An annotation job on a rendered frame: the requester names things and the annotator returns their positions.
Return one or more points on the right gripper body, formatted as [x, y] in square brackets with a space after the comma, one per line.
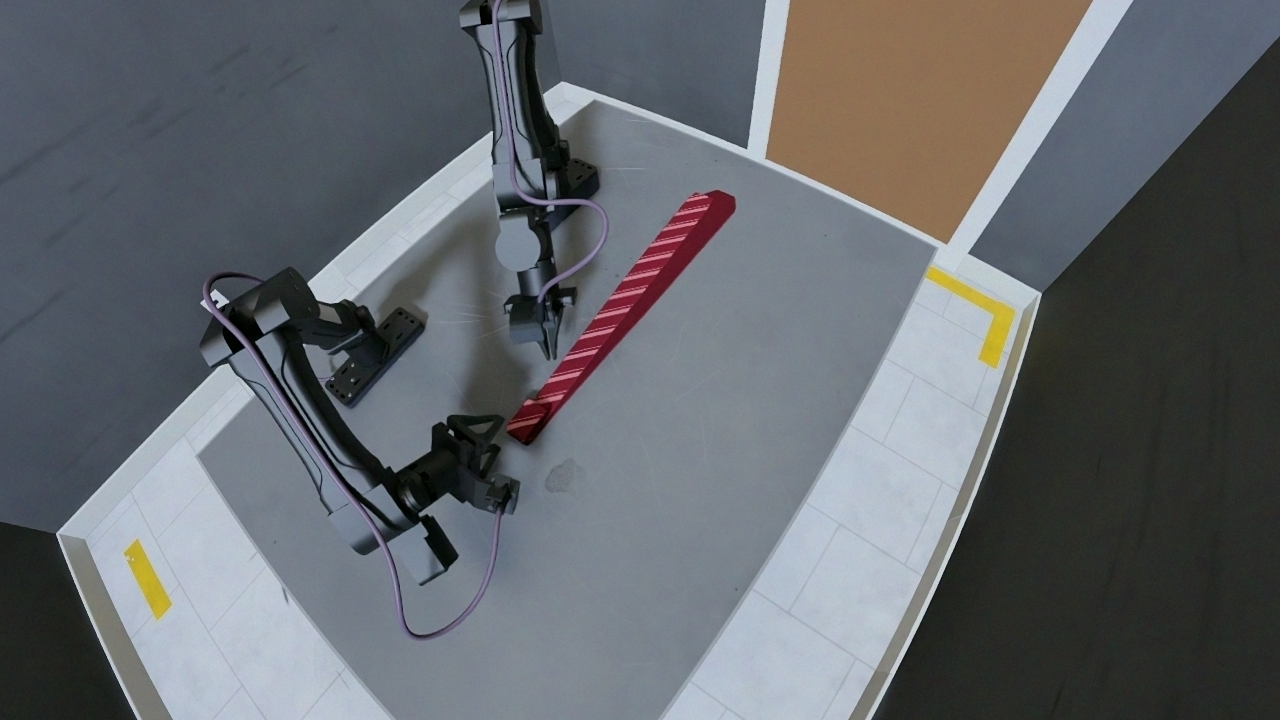
[447, 466]

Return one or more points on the red striped necktie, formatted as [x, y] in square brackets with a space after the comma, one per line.
[690, 229]

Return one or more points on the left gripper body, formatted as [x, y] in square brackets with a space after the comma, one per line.
[530, 283]

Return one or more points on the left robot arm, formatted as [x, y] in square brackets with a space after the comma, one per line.
[508, 57]

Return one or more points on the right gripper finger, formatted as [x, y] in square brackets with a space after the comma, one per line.
[465, 421]
[494, 450]

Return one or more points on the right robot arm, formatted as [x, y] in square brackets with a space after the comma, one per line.
[276, 368]

